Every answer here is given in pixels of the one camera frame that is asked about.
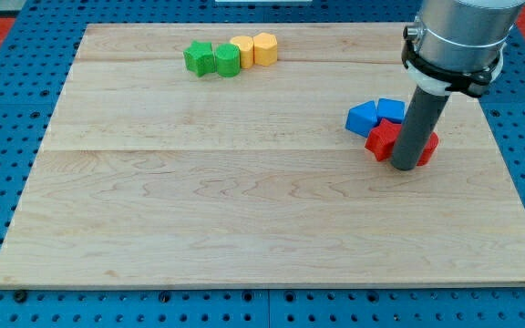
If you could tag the red circle block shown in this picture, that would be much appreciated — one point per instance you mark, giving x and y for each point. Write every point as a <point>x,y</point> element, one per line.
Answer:
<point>429,149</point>

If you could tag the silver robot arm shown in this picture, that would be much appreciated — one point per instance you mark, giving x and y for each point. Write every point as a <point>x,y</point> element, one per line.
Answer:
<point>462,35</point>

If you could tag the blue triangular block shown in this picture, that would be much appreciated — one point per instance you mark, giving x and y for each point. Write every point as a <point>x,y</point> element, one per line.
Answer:
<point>362,118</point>

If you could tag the wooden board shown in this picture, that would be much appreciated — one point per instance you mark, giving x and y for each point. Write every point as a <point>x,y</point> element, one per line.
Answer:
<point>149,177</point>

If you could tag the green cylinder block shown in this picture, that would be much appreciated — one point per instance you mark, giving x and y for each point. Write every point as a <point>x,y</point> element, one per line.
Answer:
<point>228,60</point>

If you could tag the yellow hexagon block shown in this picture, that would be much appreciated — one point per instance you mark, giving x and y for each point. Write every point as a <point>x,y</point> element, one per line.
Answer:
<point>265,49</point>

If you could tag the red star block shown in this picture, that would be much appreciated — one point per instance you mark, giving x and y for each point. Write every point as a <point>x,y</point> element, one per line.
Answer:
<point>381,139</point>

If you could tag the yellow cylinder block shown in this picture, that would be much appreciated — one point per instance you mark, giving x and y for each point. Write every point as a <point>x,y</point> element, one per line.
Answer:
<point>246,49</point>

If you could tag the green star block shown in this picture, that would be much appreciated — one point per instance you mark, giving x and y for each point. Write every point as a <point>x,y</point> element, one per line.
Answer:
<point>199,58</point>

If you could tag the blue cube block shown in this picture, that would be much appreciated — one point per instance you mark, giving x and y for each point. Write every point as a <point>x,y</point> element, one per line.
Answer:
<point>391,110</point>

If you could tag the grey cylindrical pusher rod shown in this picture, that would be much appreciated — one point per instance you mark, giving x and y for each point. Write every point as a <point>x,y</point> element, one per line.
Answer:
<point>421,118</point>

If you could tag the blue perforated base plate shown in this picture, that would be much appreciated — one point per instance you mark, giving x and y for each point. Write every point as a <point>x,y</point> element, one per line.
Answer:
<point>35,57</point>

